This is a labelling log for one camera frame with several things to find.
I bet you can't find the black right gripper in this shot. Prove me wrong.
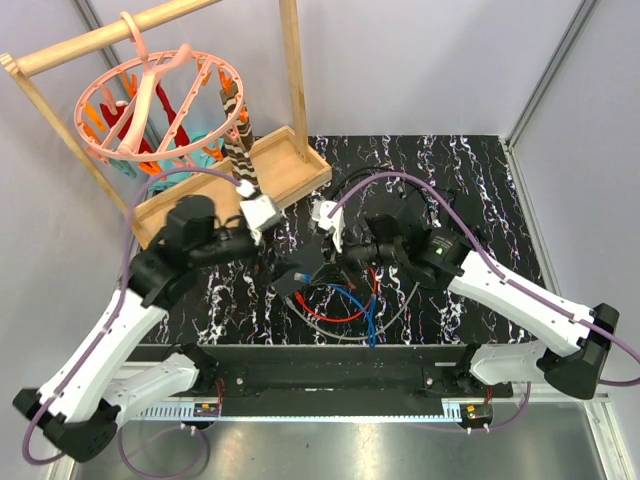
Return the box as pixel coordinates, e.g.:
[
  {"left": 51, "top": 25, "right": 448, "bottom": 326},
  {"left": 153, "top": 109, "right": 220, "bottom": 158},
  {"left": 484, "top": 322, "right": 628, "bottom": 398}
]
[{"left": 311, "top": 224, "right": 403, "bottom": 290}]

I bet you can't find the blue ethernet cable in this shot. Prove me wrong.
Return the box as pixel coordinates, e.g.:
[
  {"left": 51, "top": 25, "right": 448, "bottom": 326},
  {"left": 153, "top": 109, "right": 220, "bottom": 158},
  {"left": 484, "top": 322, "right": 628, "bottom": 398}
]
[{"left": 292, "top": 272, "right": 381, "bottom": 349}]

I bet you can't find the black ethernet cable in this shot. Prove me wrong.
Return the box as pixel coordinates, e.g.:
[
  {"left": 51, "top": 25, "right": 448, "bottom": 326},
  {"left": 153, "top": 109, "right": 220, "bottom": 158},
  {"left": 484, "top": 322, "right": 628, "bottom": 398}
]
[{"left": 332, "top": 167, "right": 451, "bottom": 236}]

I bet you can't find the red ethernet cable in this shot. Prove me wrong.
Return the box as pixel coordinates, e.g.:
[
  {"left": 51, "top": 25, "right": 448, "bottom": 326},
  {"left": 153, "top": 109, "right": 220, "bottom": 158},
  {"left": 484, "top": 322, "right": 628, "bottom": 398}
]
[{"left": 294, "top": 267, "right": 379, "bottom": 324}]

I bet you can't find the grey ethernet cable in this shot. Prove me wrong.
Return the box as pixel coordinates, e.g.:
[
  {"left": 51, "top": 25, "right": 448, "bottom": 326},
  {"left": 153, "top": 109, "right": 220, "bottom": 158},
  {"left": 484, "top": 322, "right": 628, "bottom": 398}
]
[{"left": 285, "top": 279, "right": 421, "bottom": 344}]

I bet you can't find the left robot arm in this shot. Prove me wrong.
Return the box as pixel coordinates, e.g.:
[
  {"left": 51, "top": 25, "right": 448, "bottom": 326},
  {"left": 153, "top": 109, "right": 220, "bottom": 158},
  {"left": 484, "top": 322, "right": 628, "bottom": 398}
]
[{"left": 13, "top": 195, "right": 279, "bottom": 466}]

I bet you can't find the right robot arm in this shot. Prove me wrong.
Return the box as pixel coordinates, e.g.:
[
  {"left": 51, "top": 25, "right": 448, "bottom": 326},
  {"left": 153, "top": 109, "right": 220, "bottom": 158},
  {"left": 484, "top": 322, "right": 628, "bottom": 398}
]
[{"left": 312, "top": 211, "right": 619, "bottom": 400}]

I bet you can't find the teal cloth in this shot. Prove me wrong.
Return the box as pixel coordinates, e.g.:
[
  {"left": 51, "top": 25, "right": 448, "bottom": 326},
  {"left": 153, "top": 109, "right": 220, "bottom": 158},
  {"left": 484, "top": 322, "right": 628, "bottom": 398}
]
[{"left": 107, "top": 130, "right": 224, "bottom": 194}]

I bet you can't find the black power adapter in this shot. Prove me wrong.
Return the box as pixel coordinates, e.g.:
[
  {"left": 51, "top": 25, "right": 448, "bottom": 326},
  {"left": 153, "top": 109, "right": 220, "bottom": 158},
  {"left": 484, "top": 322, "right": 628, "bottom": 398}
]
[{"left": 451, "top": 191, "right": 489, "bottom": 245}]

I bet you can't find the brown striped sock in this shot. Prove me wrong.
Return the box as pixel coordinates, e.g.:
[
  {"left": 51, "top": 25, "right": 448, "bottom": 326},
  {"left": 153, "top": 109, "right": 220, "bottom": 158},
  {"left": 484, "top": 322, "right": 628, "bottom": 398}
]
[{"left": 219, "top": 80, "right": 261, "bottom": 192}]

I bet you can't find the black marble pattern mat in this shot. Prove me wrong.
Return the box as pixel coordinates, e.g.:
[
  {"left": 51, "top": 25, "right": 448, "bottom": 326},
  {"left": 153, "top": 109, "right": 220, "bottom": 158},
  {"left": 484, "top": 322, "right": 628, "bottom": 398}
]
[{"left": 143, "top": 135, "right": 543, "bottom": 347}]

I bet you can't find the red sock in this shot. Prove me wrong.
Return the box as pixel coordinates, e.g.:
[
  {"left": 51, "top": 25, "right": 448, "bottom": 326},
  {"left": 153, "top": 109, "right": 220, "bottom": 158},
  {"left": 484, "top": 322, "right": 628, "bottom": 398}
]
[{"left": 98, "top": 82, "right": 191, "bottom": 161}]

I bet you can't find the wooden drying rack stand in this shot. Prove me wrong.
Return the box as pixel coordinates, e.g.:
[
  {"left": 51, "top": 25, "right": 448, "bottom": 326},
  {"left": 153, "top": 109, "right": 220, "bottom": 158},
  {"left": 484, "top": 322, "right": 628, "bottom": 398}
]
[{"left": 0, "top": 0, "right": 333, "bottom": 251}]

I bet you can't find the pink round clip hanger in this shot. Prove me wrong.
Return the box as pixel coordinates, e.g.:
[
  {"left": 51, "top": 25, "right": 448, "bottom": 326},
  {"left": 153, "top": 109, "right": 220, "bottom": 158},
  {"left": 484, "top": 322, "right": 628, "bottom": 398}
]
[{"left": 74, "top": 12, "right": 247, "bottom": 177}]

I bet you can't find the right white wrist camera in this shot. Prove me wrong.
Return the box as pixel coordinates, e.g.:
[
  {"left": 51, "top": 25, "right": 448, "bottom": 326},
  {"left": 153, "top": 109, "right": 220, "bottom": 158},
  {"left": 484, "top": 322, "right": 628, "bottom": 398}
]
[{"left": 311, "top": 200, "right": 345, "bottom": 253}]

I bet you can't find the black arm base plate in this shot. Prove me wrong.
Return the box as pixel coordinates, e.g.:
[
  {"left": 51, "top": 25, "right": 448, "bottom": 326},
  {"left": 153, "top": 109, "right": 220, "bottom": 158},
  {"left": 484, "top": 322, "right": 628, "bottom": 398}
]
[{"left": 219, "top": 362, "right": 513, "bottom": 420}]

